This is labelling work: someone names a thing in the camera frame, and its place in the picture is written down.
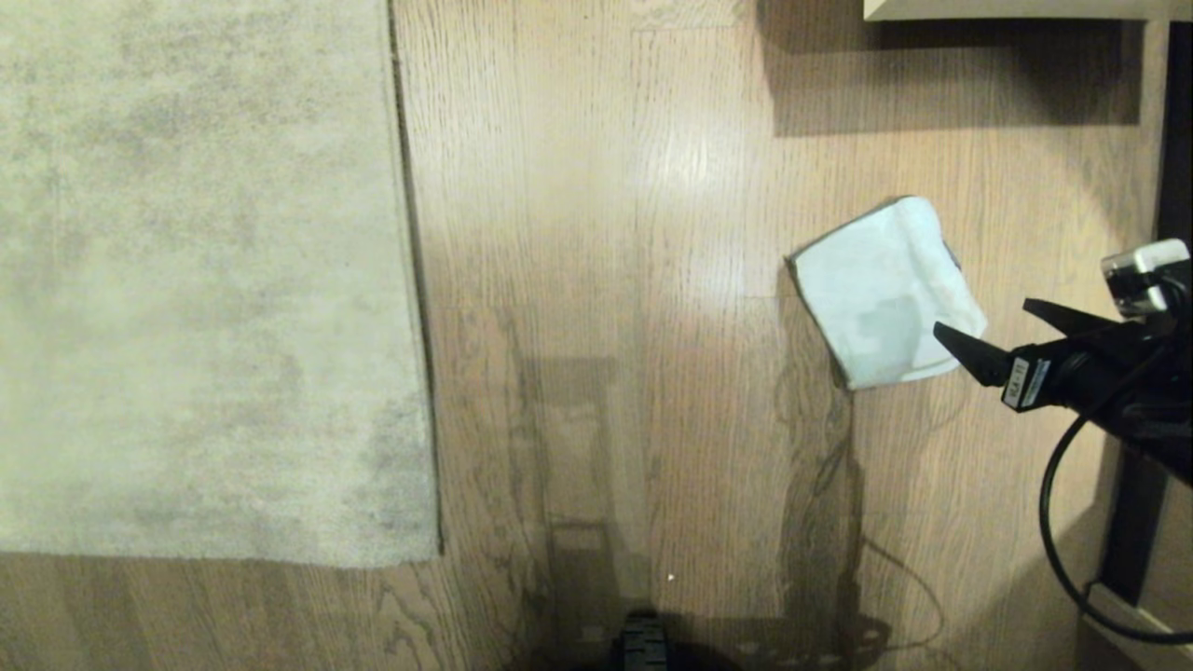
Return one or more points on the grey beige rug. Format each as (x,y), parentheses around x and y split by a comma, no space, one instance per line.
(205,280)

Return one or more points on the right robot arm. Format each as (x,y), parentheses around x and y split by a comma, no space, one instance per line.
(1160,438)

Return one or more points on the black furniture post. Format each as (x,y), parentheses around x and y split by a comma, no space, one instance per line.
(1177,140)

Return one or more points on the white cloth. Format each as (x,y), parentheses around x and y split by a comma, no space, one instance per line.
(876,289)

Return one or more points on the white furniture base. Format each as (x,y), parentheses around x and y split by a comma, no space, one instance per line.
(1151,617)

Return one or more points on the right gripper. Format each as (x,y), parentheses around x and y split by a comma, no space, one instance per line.
(1090,368)

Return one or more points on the pale furniture board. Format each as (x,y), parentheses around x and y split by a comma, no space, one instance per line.
(1016,8)

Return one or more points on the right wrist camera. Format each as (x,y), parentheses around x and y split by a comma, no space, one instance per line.
(1145,272)

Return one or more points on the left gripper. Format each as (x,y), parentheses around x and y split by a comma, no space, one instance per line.
(643,648)

